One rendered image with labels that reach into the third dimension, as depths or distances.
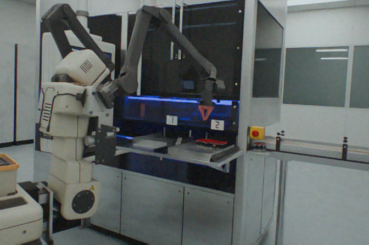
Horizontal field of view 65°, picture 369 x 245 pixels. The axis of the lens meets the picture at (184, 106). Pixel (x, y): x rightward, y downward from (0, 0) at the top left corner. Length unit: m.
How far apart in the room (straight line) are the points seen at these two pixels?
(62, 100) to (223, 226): 1.27
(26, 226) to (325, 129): 5.77
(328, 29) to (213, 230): 5.11
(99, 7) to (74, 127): 1.40
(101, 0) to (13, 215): 1.81
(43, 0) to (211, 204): 2.30
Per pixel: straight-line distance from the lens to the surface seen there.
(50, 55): 1.99
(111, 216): 2.53
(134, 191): 2.31
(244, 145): 1.82
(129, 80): 1.23
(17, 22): 7.19
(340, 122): 6.33
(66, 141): 1.35
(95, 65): 1.34
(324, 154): 1.85
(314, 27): 6.49
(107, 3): 2.49
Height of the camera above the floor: 1.22
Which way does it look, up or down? 3 degrees down
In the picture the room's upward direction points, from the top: 3 degrees clockwise
